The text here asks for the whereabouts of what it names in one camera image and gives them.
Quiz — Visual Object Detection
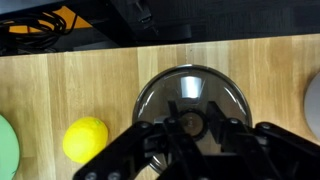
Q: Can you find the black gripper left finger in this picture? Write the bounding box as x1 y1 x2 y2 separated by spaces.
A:
72 100 208 180

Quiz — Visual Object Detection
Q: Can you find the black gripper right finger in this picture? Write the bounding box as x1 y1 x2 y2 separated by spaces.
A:
206 100 320 180

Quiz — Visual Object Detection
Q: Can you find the black glass pot lid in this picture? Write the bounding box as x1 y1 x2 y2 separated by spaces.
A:
132 64 253 174

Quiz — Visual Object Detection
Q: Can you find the grey metal pot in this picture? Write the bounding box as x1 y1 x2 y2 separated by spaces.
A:
303 71 320 140

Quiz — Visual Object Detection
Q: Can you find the mint green plastic pot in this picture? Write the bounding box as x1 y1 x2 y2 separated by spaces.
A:
0 114 21 180

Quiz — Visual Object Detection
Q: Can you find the yellow toy lemon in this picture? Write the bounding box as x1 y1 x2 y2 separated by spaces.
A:
62 116 109 165

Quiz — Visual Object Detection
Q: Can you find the black cable bundle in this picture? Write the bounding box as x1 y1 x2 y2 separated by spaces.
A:
0 11 78 55

